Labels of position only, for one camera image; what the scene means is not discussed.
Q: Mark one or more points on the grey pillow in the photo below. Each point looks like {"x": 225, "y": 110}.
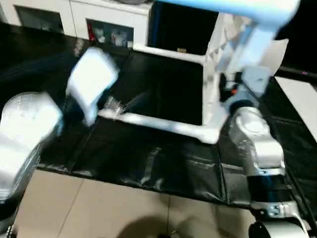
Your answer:
{"x": 275, "y": 57}

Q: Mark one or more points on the small white jar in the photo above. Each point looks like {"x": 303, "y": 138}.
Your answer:
{"x": 100, "y": 34}
{"x": 130, "y": 44}

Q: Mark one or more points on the small brown tag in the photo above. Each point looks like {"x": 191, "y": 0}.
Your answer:
{"x": 182, "y": 49}

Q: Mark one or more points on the black table mat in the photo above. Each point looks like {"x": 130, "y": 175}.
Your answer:
{"x": 148, "y": 161}

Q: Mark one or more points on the black flat tv screen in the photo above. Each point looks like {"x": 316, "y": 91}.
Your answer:
{"x": 297, "y": 72}

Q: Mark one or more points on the white glass-door cabinet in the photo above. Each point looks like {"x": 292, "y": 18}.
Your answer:
{"x": 74, "y": 15}

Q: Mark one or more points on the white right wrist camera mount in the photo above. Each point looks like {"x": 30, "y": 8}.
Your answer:
{"x": 256, "y": 79}

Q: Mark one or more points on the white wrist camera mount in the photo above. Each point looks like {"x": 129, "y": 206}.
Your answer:
{"x": 256, "y": 79}
{"x": 91, "y": 74}

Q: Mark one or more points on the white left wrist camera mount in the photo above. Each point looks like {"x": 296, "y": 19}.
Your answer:
{"x": 91, "y": 74}

